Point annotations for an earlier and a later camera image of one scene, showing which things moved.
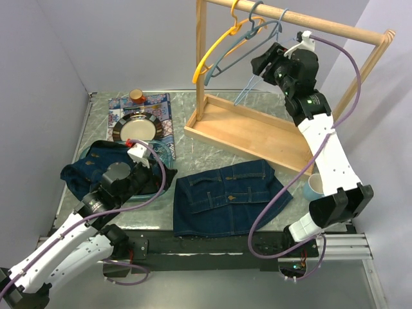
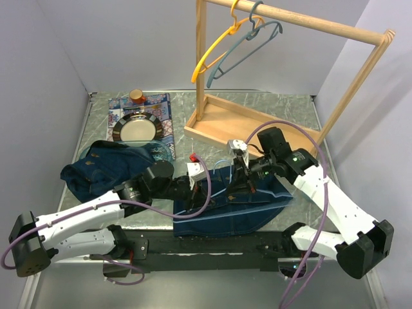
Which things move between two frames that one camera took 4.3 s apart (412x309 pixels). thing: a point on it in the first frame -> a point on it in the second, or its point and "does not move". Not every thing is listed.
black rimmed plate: (138, 126) does not move
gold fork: (143, 107) does not move
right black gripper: (274, 55) -> (240, 180)
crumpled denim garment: (82, 177) does not move
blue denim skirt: (225, 199) does not move
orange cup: (136, 96) does not move
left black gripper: (154, 179) -> (196, 197)
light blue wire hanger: (255, 76) -> (258, 191)
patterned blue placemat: (157, 104) does not move
